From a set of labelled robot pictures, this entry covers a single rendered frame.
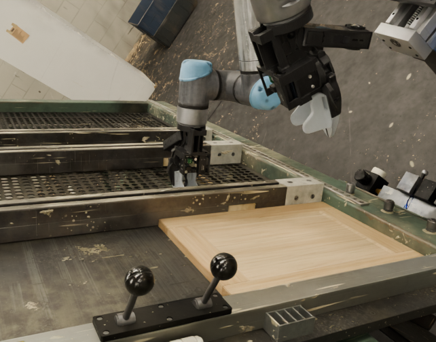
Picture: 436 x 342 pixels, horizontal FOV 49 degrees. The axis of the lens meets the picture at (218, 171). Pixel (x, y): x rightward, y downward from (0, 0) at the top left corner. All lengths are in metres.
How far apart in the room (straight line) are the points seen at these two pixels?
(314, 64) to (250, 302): 0.38
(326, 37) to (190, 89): 0.51
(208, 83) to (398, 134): 1.56
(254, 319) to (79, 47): 4.26
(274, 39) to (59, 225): 0.62
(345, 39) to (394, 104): 1.98
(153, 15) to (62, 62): 1.11
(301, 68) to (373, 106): 2.09
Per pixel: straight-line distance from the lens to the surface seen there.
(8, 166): 1.47
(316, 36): 0.68
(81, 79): 4.92
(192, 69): 1.12
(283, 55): 0.66
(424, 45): 1.39
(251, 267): 0.94
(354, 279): 0.91
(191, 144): 1.14
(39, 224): 1.05
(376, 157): 2.54
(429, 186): 1.37
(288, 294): 0.82
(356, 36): 0.71
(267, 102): 1.05
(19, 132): 1.70
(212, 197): 1.16
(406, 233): 1.17
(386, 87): 2.77
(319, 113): 0.72
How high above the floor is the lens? 1.86
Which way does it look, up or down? 33 degrees down
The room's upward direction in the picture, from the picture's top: 59 degrees counter-clockwise
